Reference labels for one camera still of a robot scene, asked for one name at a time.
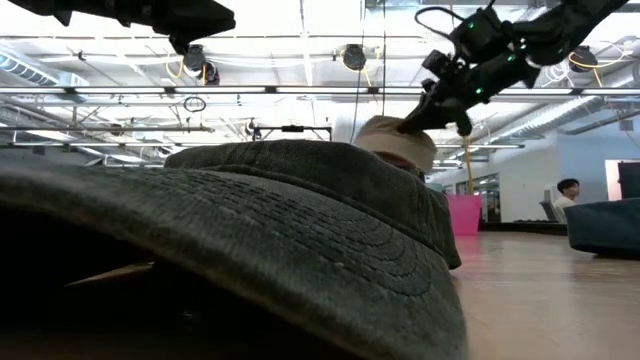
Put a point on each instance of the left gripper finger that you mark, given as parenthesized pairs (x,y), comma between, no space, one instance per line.
(210,29)
(217,15)

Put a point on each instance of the small black ceiling fixture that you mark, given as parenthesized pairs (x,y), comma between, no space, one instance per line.
(252,128)

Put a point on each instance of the black aluminium rig frame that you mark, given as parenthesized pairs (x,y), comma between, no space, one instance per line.
(525,227)

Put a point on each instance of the silver air duct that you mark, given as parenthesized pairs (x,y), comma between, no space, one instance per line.
(565,112)
(30,70)

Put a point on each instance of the blue denim baseball cap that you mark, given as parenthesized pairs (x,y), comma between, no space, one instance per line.
(605,227)

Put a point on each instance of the black monitor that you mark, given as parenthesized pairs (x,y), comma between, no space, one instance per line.
(630,180)

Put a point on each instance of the person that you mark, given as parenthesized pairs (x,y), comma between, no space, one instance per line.
(567,190)

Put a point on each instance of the grey office chair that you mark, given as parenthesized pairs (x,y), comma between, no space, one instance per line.
(547,210)

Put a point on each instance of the green plastic tray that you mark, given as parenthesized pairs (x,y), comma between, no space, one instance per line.
(435,187)

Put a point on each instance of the beige baseball cap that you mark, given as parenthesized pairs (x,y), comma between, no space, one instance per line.
(390,145)

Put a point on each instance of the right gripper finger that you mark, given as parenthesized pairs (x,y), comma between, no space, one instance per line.
(437,120)
(422,112)

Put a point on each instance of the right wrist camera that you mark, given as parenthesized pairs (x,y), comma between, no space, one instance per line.
(435,62)

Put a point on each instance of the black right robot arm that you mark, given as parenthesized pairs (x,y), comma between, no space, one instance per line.
(565,25)

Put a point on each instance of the dark grey baseball cap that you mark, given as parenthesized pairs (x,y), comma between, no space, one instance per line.
(300,240)

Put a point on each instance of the pink plastic tray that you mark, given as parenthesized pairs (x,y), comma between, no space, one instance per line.
(465,215)

